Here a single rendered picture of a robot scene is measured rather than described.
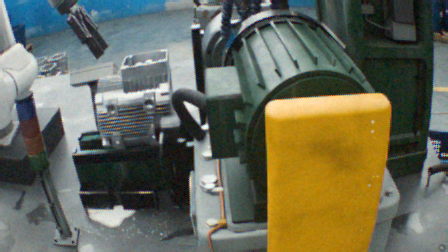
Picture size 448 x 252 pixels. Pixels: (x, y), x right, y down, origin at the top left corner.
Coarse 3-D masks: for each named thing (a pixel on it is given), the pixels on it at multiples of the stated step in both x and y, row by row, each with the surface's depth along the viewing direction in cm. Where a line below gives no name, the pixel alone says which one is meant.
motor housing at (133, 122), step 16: (112, 80) 121; (112, 96) 120; (128, 96) 120; (160, 96) 120; (128, 112) 118; (144, 112) 119; (160, 112) 118; (112, 128) 119; (128, 128) 120; (144, 128) 120; (128, 144) 126; (144, 144) 127
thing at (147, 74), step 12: (132, 60) 126; (144, 60) 127; (156, 60) 127; (168, 60) 124; (132, 72) 118; (144, 72) 118; (156, 72) 118; (168, 72) 119; (132, 84) 119; (144, 84) 119; (156, 84) 120
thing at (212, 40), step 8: (216, 16) 154; (232, 16) 145; (208, 24) 156; (216, 24) 146; (232, 24) 140; (208, 32) 148; (216, 32) 141; (232, 32) 141; (208, 40) 143; (216, 40) 142; (224, 40) 142; (208, 48) 143; (216, 48) 143; (224, 48) 143; (208, 56) 145; (216, 56) 144; (208, 64) 146; (216, 64) 145
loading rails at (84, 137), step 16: (80, 144) 135; (96, 144) 135; (192, 144) 126; (80, 160) 125; (96, 160) 126; (112, 160) 126; (128, 160) 126; (144, 160) 126; (192, 160) 127; (80, 176) 128; (96, 176) 128; (112, 176) 128; (128, 176) 128; (144, 176) 128; (160, 176) 128
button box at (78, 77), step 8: (104, 64) 144; (112, 64) 144; (72, 72) 144; (80, 72) 144; (88, 72) 144; (96, 72) 144; (104, 72) 144; (112, 72) 144; (72, 80) 144; (80, 80) 144; (88, 80) 144; (96, 80) 144
